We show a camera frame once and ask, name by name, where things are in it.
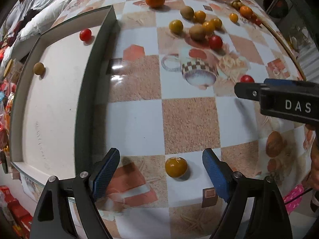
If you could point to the brown longan fruit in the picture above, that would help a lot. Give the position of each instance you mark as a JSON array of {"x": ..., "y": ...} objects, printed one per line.
[{"x": 187, "y": 12}]

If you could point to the brown longan in tray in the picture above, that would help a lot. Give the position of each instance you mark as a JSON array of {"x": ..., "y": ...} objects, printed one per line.
[{"x": 39, "y": 68}]

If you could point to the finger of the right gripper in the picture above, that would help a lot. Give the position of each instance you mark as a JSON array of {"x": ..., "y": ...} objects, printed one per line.
[
  {"x": 282, "y": 82},
  {"x": 249, "y": 91}
]

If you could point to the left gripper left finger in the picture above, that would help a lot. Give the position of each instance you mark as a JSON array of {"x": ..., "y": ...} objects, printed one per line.
[{"x": 53, "y": 218}]

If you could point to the lone yellow cherry tomato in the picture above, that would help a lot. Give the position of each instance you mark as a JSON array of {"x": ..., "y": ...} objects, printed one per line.
[{"x": 233, "y": 17}]

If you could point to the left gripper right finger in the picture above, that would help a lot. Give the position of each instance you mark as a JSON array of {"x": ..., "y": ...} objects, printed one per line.
[{"x": 269, "y": 217}]

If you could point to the red cherry tomato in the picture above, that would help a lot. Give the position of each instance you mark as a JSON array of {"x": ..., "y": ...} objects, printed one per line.
[
  {"x": 246, "y": 79},
  {"x": 215, "y": 42}
]

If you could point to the brown longan on table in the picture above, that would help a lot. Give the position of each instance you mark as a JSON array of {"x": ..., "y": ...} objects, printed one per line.
[{"x": 197, "y": 32}]

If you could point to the white shallow box tray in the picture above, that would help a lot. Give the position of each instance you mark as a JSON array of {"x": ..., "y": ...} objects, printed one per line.
[{"x": 52, "y": 114}]

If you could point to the red cherry tomato on table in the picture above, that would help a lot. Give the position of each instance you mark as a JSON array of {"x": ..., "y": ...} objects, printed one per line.
[{"x": 215, "y": 42}]

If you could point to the large orange tangerine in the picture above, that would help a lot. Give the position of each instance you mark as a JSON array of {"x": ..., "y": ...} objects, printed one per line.
[{"x": 155, "y": 3}]

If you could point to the red tomato in tray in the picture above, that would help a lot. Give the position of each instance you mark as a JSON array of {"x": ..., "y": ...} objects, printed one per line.
[{"x": 85, "y": 35}]

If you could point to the white quilt on sofa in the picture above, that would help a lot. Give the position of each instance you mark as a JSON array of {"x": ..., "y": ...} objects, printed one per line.
[{"x": 22, "y": 10}]

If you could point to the yellow-green cherry tomato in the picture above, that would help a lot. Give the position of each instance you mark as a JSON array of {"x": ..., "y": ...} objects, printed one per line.
[{"x": 176, "y": 27}]

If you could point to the orange tangerine near stick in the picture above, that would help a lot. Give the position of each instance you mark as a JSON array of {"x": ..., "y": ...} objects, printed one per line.
[{"x": 246, "y": 12}]

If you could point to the snack bags pile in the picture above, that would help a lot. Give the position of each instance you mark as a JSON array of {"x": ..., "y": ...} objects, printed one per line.
[{"x": 9, "y": 80}]

